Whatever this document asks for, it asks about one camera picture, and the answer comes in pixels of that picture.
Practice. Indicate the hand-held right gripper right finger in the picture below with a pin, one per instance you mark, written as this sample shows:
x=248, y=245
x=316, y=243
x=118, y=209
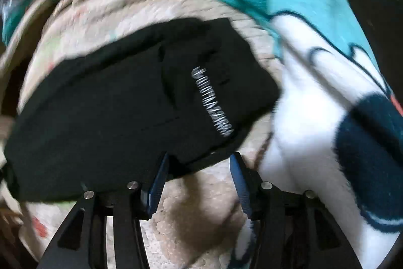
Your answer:
x=240, y=184

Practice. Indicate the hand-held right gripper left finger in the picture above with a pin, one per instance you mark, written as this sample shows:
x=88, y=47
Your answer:
x=158, y=186

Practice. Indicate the black pants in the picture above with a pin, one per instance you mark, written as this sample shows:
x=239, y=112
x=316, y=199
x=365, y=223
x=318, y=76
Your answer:
x=126, y=105

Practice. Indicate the teal and white fleece blanket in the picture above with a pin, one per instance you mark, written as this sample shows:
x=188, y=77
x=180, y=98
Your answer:
x=314, y=67

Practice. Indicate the cream printed quilt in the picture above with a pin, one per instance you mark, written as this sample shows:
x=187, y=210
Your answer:
x=104, y=13

